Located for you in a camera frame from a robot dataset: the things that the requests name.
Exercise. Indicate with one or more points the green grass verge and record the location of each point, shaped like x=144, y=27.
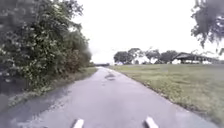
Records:
x=180, y=81

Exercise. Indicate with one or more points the row of trees and bushes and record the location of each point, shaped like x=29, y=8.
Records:
x=36, y=43

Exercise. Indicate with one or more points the overhanging tree branches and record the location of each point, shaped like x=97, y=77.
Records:
x=210, y=20

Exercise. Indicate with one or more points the row of distant trees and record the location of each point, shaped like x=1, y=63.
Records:
x=133, y=56

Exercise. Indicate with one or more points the grey asphalt path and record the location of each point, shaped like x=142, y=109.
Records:
x=106, y=100

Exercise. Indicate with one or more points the robot's own part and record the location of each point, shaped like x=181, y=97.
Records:
x=151, y=123
x=78, y=124

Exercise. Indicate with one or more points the grass strip under trees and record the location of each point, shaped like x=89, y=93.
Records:
x=71, y=77

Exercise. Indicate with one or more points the open shelter with dark roof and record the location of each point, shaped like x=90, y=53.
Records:
x=193, y=57

